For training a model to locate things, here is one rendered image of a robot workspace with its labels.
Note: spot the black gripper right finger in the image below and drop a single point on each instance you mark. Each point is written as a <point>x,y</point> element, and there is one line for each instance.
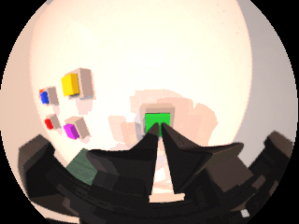
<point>186,159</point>

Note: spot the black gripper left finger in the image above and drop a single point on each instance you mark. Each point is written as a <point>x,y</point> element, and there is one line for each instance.
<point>137,162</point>

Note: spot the purple button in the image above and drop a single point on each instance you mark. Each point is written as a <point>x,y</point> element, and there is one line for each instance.
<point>75,127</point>

